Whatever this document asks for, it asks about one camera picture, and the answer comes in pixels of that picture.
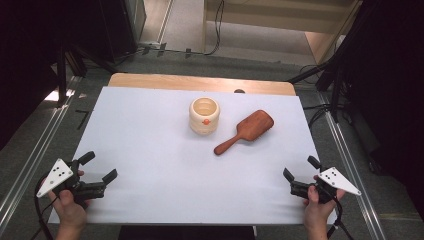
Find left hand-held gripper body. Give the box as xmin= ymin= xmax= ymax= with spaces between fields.
xmin=36 ymin=158 xmax=108 ymax=205

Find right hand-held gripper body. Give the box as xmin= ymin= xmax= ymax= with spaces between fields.
xmin=289 ymin=166 xmax=363 ymax=205

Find brown wooden hairbrush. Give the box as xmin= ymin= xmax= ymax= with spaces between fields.
xmin=213 ymin=109 xmax=275 ymax=156

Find person's left hand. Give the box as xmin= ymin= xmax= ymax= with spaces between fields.
xmin=47 ymin=170 xmax=92 ymax=232

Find person's right hand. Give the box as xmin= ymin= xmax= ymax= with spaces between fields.
xmin=302 ymin=174 xmax=346 ymax=232

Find black metal stand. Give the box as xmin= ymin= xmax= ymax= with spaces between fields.
xmin=55 ymin=39 xmax=88 ymax=108
xmin=288 ymin=19 xmax=354 ymax=124

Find light wooden table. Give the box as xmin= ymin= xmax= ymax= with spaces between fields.
xmin=108 ymin=73 xmax=297 ymax=97

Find dark cabinet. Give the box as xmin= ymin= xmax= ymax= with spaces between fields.
xmin=98 ymin=0 xmax=148 ymax=64

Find metal floor rail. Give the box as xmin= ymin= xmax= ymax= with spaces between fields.
xmin=316 ymin=91 xmax=389 ymax=240
xmin=0 ymin=75 xmax=83 ymax=231

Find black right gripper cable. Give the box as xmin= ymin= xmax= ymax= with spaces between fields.
xmin=325 ymin=195 xmax=355 ymax=240

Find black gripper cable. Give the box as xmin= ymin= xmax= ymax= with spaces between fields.
xmin=30 ymin=175 xmax=60 ymax=240
xmin=325 ymin=195 xmax=355 ymax=240

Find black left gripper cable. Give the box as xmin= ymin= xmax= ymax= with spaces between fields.
xmin=30 ymin=175 xmax=60 ymax=240

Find black floor cables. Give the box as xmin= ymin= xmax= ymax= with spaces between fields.
xmin=299 ymin=64 xmax=338 ymax=129

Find black hanging cable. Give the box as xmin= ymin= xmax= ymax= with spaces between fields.
xmin=203 ymin=0 xmax=226 ymax=56

